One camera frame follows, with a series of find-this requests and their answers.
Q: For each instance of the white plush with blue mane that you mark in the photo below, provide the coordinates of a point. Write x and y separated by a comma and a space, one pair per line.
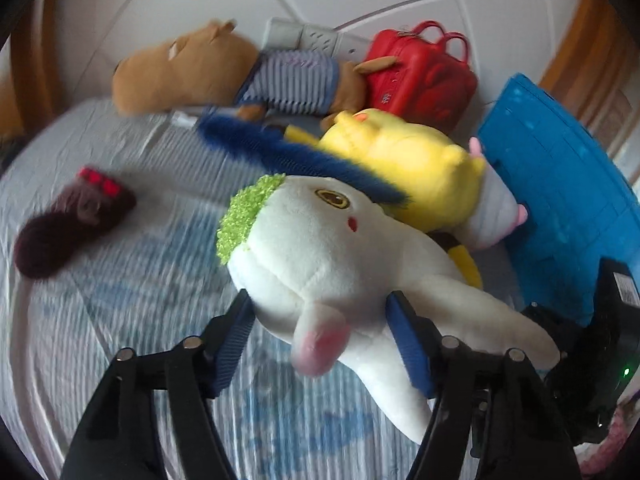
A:
325, 260

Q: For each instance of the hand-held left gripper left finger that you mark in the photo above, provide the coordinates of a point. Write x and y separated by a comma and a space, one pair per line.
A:
232, 350

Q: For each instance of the white wall socket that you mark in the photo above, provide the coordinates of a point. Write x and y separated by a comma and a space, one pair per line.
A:
315, 37

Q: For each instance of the pink and white plush toy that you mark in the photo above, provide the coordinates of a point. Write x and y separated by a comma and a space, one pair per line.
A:
492, 210

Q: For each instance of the pink cloth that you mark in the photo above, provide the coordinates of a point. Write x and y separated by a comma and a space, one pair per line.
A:
612, 455

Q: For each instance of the brown capybara plush striped shirt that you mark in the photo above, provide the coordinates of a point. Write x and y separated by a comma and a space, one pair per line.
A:
200, 70

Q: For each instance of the curved wooden headboard post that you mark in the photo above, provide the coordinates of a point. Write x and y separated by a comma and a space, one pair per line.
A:
30, 85
595, 60

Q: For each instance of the red toy suitcase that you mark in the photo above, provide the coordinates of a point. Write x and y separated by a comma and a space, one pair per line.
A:
425, 80

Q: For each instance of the blue plastic crate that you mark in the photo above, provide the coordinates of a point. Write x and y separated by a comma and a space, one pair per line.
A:
565, 185

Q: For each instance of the dark red knitted sock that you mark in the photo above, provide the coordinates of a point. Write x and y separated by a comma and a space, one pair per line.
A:
65, 230

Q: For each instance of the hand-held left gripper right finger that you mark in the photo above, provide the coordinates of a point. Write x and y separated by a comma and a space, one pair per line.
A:
407, 355

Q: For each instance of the small white plug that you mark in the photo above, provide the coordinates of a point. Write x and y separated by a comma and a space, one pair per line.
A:
184, 120

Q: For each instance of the yellow plush toy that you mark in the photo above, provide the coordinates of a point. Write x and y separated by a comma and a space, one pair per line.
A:
420, 160

